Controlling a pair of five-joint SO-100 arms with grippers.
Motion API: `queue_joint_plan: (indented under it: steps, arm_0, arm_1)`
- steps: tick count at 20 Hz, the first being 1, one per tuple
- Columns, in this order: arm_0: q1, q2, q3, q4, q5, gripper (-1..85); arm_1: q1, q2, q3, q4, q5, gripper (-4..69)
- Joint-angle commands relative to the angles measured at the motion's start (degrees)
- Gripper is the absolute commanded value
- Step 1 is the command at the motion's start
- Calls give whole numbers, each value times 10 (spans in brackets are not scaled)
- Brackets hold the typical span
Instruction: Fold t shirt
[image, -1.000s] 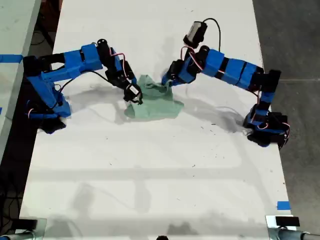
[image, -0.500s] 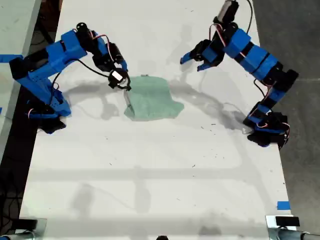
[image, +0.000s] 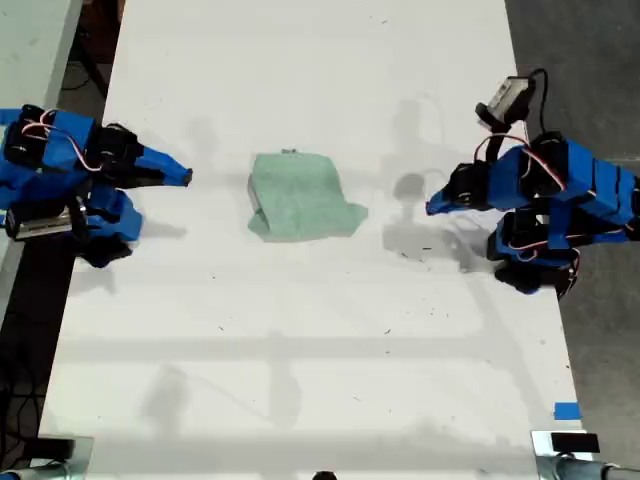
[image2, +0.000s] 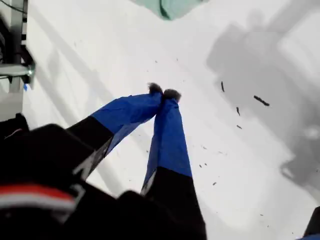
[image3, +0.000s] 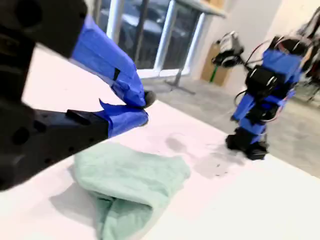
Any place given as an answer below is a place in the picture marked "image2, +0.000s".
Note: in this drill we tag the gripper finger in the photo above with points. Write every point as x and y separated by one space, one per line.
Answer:
170 150
125 112

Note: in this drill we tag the pale green T-shirt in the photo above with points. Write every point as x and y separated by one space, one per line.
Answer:
172 7

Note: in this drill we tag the dark debris bit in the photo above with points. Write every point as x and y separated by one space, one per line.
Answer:
222 86
261 100

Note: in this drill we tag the tiny blue tape piece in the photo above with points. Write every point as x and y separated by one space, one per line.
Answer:
28 87

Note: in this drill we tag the grey metal stand frame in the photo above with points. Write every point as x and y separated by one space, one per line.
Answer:
16 37

